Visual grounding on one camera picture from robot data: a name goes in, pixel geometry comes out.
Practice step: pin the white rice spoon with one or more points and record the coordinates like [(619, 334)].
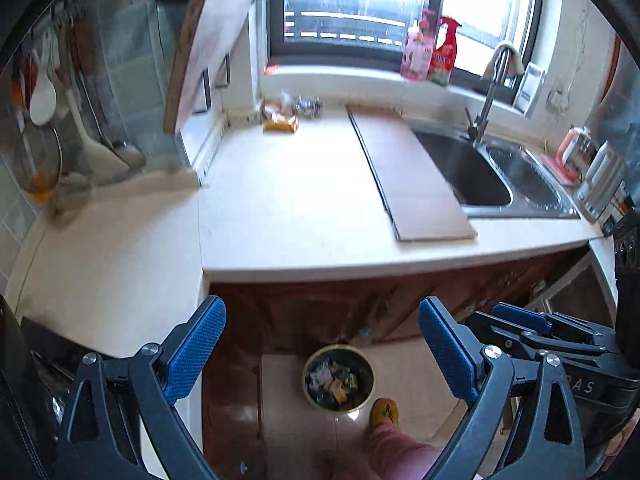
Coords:
[(42, 100)]

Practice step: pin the wooden kitchen cabinet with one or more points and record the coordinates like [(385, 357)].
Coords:
[(300, 310)]

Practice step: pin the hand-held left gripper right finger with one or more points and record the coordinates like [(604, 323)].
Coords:
[(447, 355)]

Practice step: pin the orange sticker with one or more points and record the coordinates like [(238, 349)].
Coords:
[(272, 68)]

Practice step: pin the yellow snack packet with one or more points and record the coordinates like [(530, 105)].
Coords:
[(280, 122)]

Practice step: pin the person's pink trouser leg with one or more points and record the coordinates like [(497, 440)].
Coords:
[(400, 452)]

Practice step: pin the round trash bin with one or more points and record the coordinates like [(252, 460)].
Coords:
[(317, 401)]

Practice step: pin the silver foil wrapper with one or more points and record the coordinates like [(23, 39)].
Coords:
[(307, 106)]

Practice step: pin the steel kitchen faucet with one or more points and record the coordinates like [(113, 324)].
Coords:
[(487, 105)]

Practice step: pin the pink electric kettle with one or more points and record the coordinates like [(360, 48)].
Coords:
[(575, 147)]

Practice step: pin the red spray bottle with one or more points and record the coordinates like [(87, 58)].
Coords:
[(444, 60)]

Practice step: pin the kettles on counter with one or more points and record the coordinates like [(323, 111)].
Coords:
[(600, 180)]

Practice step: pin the white plastic ladle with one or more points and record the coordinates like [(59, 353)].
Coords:
[(97, 155)]

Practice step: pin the stainless steel double sink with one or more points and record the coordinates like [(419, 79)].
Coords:
[(470, 175)]

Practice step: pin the grey dish cloth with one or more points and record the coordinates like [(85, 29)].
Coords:
[(515, 65)]

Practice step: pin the wooden cutting board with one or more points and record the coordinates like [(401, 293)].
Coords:
[(210, 45)]

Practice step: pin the white vegetable grater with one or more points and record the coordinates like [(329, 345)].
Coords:
[(527, 85)]

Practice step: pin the clear plastic wrap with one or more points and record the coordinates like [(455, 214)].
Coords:
[(282, 102)]

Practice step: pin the metal mesh strainer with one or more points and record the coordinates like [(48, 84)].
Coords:
[(40, 160)]

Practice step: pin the white wall socket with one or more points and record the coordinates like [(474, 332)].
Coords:
[(555, 100)]

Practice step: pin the yellow slipper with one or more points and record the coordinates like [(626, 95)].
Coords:
[(385, 412)]

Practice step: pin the pink dish soap bottle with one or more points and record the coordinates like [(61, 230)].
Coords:
[(417, 52)]

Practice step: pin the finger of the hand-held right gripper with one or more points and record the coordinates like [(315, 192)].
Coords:
[(520, 317), (505, 332)]

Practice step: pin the pink tray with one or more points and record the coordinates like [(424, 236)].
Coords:
[(557, 170)]

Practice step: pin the brown cardboard sheet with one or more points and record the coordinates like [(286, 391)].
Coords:
[(410, 175)]

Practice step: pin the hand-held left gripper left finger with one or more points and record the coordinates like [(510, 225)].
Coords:
[(195, 355)]

